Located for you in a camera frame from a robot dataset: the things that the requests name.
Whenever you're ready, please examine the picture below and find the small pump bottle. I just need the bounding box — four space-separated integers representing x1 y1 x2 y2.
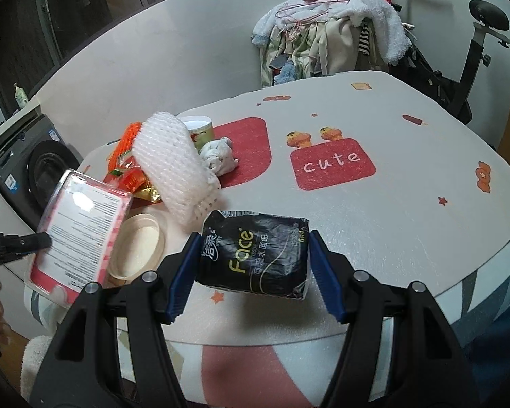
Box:
13 83 30 110

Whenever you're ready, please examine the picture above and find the crumpled white tissue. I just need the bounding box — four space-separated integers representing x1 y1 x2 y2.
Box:
199 136 240 176

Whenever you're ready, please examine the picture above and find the white foam net sleeve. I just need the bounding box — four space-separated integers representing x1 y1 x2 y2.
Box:
132 112 221 227

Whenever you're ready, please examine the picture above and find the patterned floor mat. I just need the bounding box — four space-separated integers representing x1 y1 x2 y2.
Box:
110 259 510 408

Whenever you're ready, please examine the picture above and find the gold foil wrapper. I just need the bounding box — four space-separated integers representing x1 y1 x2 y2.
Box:
132 183 167 203

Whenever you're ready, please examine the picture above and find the printed paper cup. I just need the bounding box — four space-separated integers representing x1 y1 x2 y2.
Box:
182 116 215 156

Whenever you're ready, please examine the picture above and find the round clear plastic lid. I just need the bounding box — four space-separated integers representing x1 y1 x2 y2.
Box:
108 212 166 287

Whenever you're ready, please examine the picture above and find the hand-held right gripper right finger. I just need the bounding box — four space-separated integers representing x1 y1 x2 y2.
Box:
307 229 479 408

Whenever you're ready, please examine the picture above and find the printed foam table mat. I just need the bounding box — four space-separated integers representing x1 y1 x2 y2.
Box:
23 70 510 349

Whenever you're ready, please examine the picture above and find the black exercise bike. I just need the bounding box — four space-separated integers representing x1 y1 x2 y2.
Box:
382 0 510 126

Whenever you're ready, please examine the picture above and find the orange foam net sleeve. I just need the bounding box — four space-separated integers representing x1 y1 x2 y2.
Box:
107 122 143 171

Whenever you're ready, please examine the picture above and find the pile of clothes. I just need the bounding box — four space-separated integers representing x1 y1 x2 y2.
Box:
251 0 413 90

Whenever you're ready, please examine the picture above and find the dark glass window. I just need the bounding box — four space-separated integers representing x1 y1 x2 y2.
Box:
0 0 162 94

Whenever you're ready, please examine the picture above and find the red snack wrapper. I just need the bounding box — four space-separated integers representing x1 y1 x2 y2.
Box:
103 155 154 194

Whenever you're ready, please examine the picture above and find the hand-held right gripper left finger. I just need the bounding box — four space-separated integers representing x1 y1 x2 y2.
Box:
28 232 205 408

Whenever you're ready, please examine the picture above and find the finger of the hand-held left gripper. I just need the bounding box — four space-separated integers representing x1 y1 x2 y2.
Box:
0 232 53 270

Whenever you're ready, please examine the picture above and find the clear plastic box pink label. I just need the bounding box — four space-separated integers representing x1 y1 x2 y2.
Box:
25 169 134 307

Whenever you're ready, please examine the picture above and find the washing machine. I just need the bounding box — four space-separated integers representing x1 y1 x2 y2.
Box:
0 93 86 239

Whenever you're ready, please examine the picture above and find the black tissue packet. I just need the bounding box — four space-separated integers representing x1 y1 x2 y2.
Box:
195 210 312 302

